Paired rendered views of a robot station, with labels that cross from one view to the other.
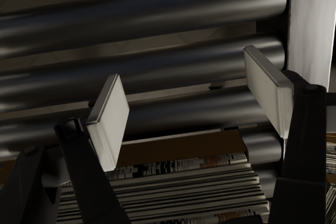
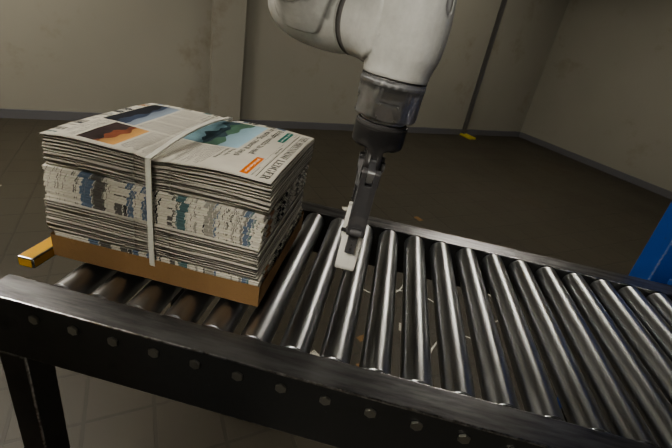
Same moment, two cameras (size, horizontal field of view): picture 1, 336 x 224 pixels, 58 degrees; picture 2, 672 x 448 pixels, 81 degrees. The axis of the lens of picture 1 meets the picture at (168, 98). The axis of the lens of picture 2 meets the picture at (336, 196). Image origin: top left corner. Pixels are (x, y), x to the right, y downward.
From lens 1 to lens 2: 58 cm
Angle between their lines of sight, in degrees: 63
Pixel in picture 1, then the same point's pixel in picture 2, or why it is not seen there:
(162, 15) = (347, 305)
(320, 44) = (293, 368)
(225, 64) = (305, 319)
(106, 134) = not seen: hidden behind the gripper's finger
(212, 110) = (276, 305)
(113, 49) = (232, 434)
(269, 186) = (184, 312)
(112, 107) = not seen: hidden behind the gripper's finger
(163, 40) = not seen: outside the picture
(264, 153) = (221, 317)
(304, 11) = (321, 364)
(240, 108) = (269, 317)
